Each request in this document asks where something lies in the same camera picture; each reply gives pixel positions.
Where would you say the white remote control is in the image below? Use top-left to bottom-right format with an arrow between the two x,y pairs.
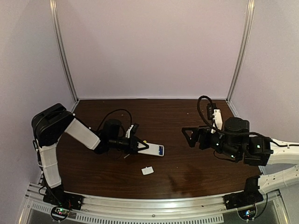
139,142 -> 165,157

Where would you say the white battery cover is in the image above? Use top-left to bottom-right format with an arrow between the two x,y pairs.
141,167 -> 154,175

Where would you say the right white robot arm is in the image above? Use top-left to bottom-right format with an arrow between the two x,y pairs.
181,117 -> 299,195

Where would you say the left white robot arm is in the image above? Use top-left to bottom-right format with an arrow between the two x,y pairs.
31,103 -> 149,189

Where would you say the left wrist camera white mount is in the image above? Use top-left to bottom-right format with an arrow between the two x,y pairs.
125,123 -> 139,139

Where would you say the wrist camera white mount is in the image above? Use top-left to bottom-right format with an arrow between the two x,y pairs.
206,103 -> 223,130
125,123 -> 139,139

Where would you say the left black camera cable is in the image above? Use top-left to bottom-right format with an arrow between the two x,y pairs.
97,109 -> 133,131

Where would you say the black camera cable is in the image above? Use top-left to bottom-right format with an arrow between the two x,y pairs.
97,109 -> 133,131
197,95 -> 271,143

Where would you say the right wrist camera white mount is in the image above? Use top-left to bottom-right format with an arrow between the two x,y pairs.
206,103 -> 223,130

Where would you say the right black camera cable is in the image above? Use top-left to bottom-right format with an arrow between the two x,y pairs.
197,95 -> 271,143

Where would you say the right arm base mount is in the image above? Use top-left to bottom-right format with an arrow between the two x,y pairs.
223,190 -> 266,222

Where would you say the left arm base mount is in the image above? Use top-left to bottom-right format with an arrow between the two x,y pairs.
43,190 -> 84,223

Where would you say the right aluminium frame post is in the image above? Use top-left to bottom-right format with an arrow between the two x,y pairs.
226,0 -> 255,103

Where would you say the aluminium frame post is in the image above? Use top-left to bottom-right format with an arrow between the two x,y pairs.
49,0 -> 79,102
226,0 -> 255,103

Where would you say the left aluminium frame post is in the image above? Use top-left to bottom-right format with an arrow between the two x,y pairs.
49,0 -> 79,102

